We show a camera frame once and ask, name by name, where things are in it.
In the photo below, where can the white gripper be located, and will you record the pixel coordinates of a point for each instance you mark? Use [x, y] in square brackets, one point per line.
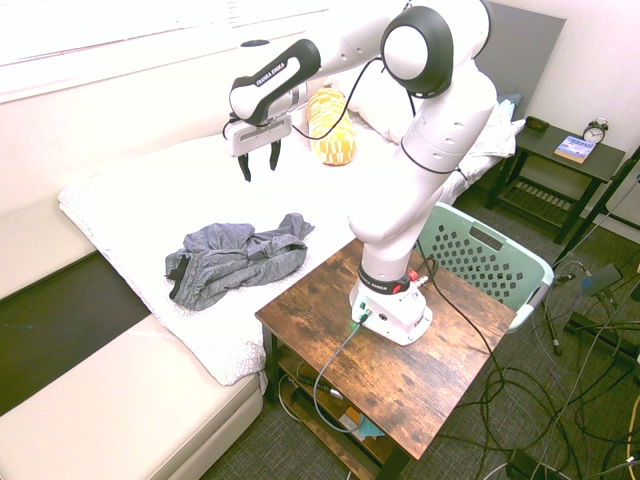
[255, 136]

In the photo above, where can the grey heathered clothes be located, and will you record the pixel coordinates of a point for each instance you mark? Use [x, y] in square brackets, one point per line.
[240, 260]

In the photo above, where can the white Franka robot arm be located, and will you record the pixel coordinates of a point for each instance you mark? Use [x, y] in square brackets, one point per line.
[440, 150]

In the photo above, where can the mint green laundry basket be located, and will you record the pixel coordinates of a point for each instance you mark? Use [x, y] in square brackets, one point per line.
[480, 260]

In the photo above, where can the yellow patterned bolster pillow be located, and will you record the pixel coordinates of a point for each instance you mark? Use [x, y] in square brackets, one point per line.
[330, 135]

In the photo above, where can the white mattress with cover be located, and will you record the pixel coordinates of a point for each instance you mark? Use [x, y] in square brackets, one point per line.
[175, 200]

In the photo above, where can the white bed pillow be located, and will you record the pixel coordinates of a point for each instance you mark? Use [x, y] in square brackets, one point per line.
[377, 102]

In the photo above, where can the crumpled white blanket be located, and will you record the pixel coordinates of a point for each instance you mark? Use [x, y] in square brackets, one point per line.
[500, 135]

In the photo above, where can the rustic wooden robot table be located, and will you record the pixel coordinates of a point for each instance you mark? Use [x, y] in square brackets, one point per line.
[390, 370]

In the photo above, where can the small dark box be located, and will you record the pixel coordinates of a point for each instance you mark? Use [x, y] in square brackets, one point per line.
[537, 124]

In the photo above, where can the grey headboard panel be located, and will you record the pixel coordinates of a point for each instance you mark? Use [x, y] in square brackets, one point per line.
[525, 50]

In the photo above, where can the black bedside table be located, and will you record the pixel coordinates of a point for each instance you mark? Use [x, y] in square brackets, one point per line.
[555, 165]

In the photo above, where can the blue paperback book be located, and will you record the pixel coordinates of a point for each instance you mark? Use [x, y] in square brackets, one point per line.
[573, 149]

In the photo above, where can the black twin-bell alarm clock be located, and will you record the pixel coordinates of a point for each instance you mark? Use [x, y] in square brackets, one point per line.
[595, 132]

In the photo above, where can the grey power adapter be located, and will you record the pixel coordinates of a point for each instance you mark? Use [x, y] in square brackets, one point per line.
[602, 280]

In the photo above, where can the cream upholstered bed frame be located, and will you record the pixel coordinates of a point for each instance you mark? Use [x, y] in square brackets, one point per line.
[100, 400]

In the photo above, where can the black camera tripod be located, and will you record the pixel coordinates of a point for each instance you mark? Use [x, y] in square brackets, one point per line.
[605, 200]

